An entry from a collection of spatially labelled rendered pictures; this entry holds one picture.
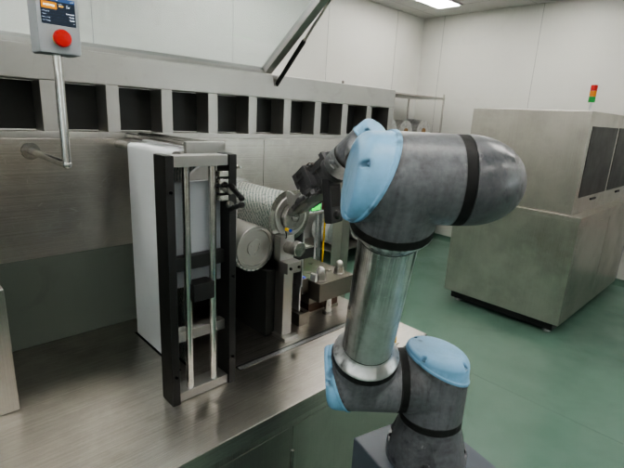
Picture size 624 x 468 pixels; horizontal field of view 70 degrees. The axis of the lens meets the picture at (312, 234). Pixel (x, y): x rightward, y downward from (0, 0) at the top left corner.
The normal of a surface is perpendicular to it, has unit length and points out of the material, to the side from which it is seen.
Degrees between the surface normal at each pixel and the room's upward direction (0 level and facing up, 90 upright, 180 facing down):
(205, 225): 90
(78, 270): 90
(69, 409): 0
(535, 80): 90
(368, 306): 109
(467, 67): 90
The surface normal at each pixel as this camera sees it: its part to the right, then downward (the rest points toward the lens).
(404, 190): 0.01, 0.38
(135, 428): 0.05, -0.97
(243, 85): 0.69, 0.22
